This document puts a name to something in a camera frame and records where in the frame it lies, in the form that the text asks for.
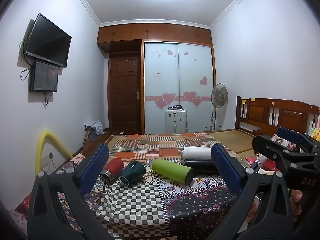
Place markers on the red packets pile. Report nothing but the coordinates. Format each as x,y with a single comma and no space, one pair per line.
261,163

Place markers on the pile of clothes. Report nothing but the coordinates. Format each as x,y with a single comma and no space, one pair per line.
93,129

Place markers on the small wall-mounted monitor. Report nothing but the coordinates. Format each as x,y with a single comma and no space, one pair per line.
44,77

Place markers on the standing fan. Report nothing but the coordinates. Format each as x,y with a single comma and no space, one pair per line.
219,96

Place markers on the yellow foam tube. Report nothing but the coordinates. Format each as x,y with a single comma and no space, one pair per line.
46,147

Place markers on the brown wooden door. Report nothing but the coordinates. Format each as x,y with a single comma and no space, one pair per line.
125,92

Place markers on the sliding wardrobe with heart stickers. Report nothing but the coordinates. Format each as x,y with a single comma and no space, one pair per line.
178,87

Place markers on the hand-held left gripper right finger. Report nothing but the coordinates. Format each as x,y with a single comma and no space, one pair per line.
226,170

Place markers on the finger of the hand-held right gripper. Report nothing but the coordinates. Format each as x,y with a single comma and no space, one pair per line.
272,152
290,134

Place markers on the yellow plush toy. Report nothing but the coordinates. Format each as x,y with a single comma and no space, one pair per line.
315,130

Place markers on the white cup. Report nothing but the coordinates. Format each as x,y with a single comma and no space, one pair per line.
196,153

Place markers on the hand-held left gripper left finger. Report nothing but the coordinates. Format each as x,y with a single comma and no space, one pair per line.
93,170

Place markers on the floral bed sheet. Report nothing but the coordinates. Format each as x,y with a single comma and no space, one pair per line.
197,200

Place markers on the wall socket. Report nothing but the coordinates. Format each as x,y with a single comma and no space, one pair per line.
47,160

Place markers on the wall-mounted television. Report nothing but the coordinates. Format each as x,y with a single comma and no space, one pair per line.
48,41

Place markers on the small white appliance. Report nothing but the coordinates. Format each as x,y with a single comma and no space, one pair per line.
175,121

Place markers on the patchwork blanket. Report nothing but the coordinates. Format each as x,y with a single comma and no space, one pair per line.
160,145

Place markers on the wooden overhead cabinet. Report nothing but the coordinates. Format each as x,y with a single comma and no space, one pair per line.
155,33

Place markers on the black cup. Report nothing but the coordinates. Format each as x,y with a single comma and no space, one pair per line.
200,165

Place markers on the checkered cloth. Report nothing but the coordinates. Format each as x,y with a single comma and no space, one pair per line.
132,200

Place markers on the lime green cup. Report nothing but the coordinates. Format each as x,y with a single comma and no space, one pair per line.
172,168

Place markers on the wooden bed headboard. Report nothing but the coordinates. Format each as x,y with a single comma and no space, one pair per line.
275,113

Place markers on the red steel cup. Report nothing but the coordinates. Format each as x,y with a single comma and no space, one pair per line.
113,168

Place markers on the person's right hand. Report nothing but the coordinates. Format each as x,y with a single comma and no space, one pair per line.
297,201

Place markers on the dark green cup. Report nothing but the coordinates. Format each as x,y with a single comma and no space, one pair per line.
133,171

